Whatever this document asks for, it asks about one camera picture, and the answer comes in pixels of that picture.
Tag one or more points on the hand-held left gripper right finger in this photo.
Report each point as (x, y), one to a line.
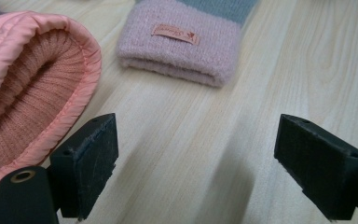
(320, 165)

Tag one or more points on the pink padded ski glove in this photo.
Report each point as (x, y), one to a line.
(28, 77)

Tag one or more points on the green cloth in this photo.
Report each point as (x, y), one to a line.
(180, 53)

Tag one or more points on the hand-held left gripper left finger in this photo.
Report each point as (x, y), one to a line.
(85, 168)

